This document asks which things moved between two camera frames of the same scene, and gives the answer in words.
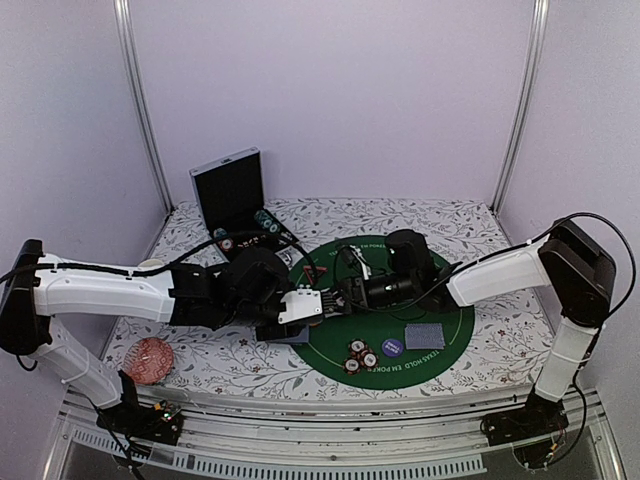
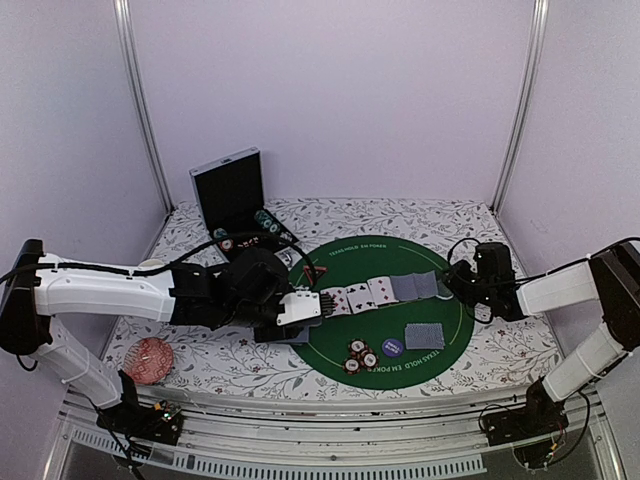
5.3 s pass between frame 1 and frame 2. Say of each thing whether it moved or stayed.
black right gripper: moved
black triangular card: stayed
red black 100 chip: stayed
